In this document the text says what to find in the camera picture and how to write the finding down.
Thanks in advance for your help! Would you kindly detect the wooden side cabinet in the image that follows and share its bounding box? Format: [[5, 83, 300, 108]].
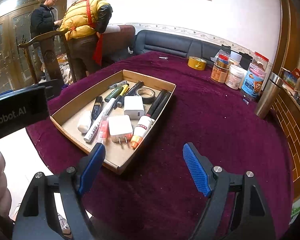
[[271, 88, 300, 200]]

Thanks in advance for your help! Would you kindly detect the yellow tape roll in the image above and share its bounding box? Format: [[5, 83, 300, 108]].
[[187, 56, 206, 71]]

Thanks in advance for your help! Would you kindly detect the orange label jar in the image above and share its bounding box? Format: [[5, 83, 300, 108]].
[[211, 54, 229, 83]]

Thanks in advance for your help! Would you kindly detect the olive green tube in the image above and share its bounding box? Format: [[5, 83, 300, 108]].
[[104, 86, 123, 102]]

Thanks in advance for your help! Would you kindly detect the white charger plug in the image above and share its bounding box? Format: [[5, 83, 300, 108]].
[[108, 115, 133, 143]]

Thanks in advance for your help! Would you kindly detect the black marker grey cap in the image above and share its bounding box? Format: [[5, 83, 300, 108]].
[[151, 92, 171, 120]]

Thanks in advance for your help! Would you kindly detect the blue label snack jar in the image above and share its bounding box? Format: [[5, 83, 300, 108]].
[[241, 52, 269, 101]]

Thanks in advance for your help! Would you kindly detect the black marker white tip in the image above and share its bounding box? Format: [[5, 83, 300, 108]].
[[114, 81, 144, 109]]

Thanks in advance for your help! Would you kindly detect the cardboard tray box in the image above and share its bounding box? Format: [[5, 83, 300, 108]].
[[50, 70, 176, 174]]

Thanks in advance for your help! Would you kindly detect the person in yellow jacket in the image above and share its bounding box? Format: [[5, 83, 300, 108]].
[[60, 0, 113, 80]]

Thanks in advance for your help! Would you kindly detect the steel thermos bottle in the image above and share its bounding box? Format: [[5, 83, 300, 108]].
[[255, 72, 283, 119]]

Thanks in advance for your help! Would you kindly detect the white paint marker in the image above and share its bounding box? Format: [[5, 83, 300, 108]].
[[83, 98, 116, 143]]

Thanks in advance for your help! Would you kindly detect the clear red tube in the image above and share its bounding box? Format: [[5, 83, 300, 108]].
[[96, 115, 109, 145]]

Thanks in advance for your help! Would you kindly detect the wooden chair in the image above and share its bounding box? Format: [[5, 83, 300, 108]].
[[17, 29, 77, 84]]

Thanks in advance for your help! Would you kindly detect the small white bottle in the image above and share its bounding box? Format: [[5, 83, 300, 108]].
[[77, 111, 91, 134]]

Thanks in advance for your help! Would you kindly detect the black electrical tape roll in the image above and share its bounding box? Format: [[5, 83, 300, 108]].
[[136, 88, 156, 104]]

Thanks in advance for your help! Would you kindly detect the black marker red cap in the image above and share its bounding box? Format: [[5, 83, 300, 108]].
[[146, 89, 167, 117]]

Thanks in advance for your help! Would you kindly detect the wooden glass door cabinet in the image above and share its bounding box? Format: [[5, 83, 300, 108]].
[[0, 0, 67, 93]]

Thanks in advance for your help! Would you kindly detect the maroon chair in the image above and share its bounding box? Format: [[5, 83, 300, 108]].
[[102, 24, 135, 66]]

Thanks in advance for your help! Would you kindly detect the dark blue sofa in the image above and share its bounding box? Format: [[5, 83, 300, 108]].
[[133, 30, 231, 66]]

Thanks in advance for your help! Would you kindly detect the white plastic jar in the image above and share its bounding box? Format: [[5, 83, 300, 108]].
[[225, 64, 245, 90]]

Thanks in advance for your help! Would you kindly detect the man in black jacket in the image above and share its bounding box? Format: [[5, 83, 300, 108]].
[[29, 0, 63, 81]]

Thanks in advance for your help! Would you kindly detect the white glue bottle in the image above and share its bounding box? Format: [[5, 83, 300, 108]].
[[130, 114, 153, 149]]

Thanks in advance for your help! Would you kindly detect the white power adapter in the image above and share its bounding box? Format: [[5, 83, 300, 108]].
[[123, 95, 145, 119]]

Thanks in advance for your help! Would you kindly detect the yellow black pen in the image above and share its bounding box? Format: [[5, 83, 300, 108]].
[[114, 83, 129, 107]]

